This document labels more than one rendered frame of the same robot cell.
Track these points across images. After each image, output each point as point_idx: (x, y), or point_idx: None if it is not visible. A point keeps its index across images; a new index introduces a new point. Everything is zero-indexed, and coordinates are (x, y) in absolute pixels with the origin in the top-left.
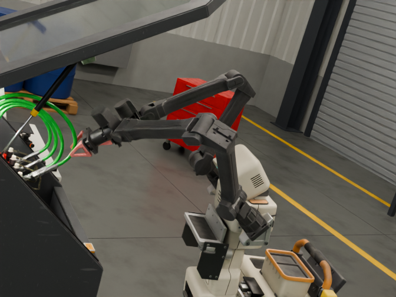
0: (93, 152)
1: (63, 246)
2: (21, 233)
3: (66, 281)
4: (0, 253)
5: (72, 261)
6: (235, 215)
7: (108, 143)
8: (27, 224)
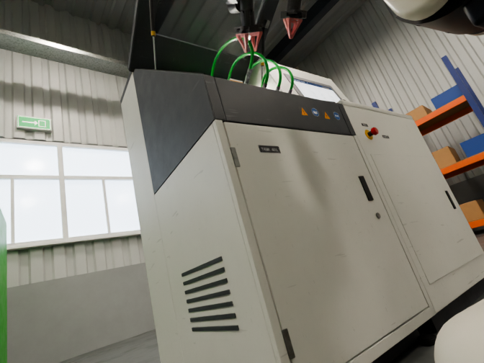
0: (241, 29)
1: (178, 86)
2: (163, 100)
3: (189, 111)
4: (162, 123)
5: (186, 91)
6: None
7: (287, 21)
8: (163, 91)
